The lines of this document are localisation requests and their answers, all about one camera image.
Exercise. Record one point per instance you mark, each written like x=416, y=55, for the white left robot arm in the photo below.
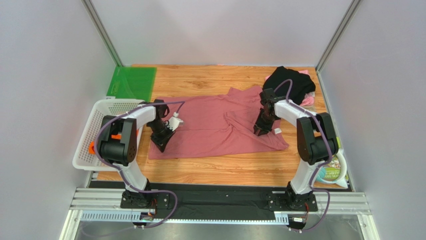
x=116, y=143

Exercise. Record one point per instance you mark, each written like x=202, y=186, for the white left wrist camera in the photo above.
x=174, y=122

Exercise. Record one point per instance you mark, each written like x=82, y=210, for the black folded t-shirt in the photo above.
x=296, y=83

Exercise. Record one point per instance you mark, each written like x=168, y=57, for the aluminium frame rail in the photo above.
x=96, y=213

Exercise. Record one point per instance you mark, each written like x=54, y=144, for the green plastic folder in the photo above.
x=132, y=83

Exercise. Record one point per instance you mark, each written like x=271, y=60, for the pink folded t-shirt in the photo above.
x=308, y=100

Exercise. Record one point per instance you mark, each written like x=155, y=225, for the beige folded t-shirt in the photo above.
x=310, y=108

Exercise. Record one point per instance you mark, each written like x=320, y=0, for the white plastic laundry basket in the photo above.
x=83, y=160

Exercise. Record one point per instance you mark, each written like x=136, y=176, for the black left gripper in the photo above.
x=161, y=142

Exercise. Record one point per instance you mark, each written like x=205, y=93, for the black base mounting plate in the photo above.
x=225, y=202

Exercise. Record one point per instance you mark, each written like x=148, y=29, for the dusty red t-shirt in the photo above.
x=217, y=125

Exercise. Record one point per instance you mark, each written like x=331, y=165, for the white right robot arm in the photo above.
x=316, y=140

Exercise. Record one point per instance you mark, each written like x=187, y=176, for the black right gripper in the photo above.
x=263, y=124

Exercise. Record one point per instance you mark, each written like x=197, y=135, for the green children's book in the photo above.
x=332, y=173

